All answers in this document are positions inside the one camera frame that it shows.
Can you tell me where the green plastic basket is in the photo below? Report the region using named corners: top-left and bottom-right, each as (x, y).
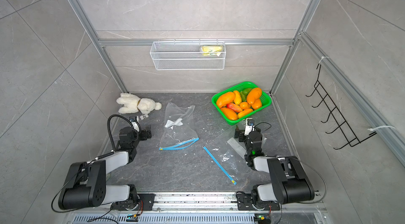
top-left (212, 81), bottom-right (272, 125)

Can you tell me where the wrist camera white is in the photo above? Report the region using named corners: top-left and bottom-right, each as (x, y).
top-left (129, 116), bottom-right (141, 132)
top-left (244, 118), bottom-right (255, 135)

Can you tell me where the yellow sponge in wire basket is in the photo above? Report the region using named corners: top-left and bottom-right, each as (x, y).
top-left (199, 45), bottom-right (224, 57)

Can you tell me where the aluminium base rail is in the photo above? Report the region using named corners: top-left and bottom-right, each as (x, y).
top-left (63, 192), bottom-right (331, 224)

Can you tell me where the white plush teddy bear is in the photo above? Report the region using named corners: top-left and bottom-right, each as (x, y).
top-left (117, 93), bottom-right (162, 119)

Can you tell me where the green mango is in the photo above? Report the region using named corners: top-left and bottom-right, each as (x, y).
top-left (242, 88), bottom-right (252, 96)
top-left (239, 91), bottom-right (246, 102)

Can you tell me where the yellow mango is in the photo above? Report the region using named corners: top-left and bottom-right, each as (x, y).
top-left (233, 91), bottom-right (242, 105)

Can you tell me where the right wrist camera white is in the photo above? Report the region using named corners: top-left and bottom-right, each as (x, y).
top-left (244, 118), bottom-right (255, 135)

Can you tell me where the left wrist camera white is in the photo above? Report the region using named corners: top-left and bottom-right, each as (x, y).
top-left (129, 116), bottom-right (141, 132)

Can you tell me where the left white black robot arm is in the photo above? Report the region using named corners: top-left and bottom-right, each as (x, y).
top-left (51, 114), bottom-right (152, 213)

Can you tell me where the clear zip-top bag blue zipper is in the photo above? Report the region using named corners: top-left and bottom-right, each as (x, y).
top-left (159, 102), bottom-right (199, 151)

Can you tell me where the black wire wall hook rack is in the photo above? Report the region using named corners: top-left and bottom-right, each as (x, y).
top-left (306, 64), bottom-right (377, 150)

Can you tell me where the small orange mango centre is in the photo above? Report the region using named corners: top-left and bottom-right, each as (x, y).
top-left (239, 102), bottom-right (251, 110)

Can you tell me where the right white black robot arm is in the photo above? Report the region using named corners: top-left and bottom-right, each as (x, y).
top-left (234, 122), bottom-right (328, 211)

